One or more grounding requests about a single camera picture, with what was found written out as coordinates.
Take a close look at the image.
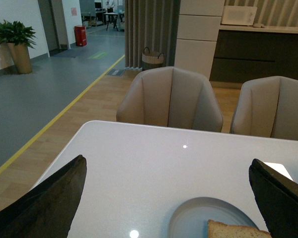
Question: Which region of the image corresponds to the green potted plant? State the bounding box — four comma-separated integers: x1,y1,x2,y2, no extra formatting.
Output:
0,20,36,74

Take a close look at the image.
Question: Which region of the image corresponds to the grey round plate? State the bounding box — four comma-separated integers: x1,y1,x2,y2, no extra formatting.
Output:
168,197,258,238

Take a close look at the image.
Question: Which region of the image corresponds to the white microwave oven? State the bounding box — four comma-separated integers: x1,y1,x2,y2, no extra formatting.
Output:
221,5,257,26

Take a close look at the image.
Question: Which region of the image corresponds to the brown bread slice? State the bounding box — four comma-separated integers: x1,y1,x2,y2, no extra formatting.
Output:
208,220,272,238

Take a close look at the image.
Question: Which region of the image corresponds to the white tall cabinet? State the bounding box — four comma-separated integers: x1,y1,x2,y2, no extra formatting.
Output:
174,0,224,78

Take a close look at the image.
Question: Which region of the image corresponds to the beige chair on left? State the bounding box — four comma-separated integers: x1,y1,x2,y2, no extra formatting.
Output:
116,66,223,132

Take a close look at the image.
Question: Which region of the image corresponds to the dark kitchen counter cabinet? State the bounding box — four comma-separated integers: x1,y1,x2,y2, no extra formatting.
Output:
210,30,298,83

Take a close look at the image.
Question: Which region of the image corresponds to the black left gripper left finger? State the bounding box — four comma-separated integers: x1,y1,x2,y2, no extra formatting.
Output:
0,155,87,238

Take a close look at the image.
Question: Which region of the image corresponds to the woven basket with handles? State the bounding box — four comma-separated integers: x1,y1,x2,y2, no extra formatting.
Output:
142,47,165,71

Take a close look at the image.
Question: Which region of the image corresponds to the grey pleated curtain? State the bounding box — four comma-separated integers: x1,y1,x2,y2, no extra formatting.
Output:
125,0,181,68

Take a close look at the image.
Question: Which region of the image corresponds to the red bin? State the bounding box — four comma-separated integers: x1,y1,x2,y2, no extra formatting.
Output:
74,25,87,47

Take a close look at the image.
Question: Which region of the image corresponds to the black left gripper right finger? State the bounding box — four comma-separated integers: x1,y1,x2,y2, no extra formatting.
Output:
249,159,298,238

